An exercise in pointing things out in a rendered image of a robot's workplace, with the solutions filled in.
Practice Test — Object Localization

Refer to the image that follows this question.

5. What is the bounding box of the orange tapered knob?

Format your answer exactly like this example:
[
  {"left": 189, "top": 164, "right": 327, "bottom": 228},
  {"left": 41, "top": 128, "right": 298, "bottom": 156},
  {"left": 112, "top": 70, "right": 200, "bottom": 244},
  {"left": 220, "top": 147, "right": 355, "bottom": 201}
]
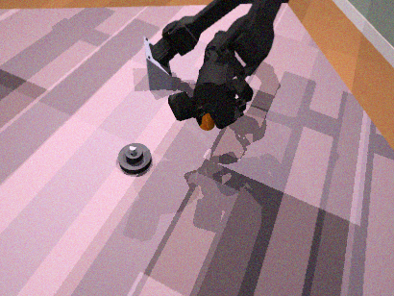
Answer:
[{"left": 200, "top": 113, "right": 215, "bottom": 131}]

